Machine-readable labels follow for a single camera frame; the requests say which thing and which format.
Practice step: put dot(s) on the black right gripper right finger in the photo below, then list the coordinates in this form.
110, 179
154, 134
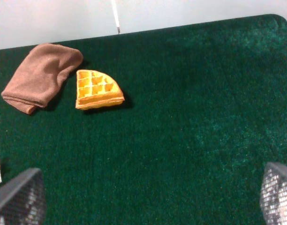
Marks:
273, 194

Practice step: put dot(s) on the orange waffle quarter toy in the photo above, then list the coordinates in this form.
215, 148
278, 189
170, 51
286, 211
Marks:
95, 89

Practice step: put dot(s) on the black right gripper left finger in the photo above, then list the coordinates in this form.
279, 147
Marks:
22, 199

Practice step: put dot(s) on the green velvet table cloth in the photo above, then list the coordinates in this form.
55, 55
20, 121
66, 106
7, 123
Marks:
205, 109

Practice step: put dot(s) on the folded reddish brown cloth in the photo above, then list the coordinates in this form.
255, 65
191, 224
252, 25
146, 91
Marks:
40, 76

